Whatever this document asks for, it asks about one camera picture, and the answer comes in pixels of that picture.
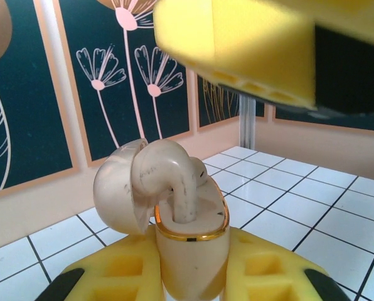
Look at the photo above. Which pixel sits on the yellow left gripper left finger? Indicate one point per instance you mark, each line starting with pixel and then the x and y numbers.
pixel 118 272

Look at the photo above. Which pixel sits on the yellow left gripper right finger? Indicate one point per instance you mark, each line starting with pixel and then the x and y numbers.
pixel 268 276

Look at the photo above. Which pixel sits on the aluminium frame post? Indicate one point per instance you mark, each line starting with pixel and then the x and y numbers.
pixel 247 125

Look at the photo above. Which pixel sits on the beige earbud charging case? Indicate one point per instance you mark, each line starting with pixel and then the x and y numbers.
pixel 190 266

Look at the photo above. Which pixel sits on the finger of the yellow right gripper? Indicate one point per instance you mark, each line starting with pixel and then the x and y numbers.
pixel 253 40

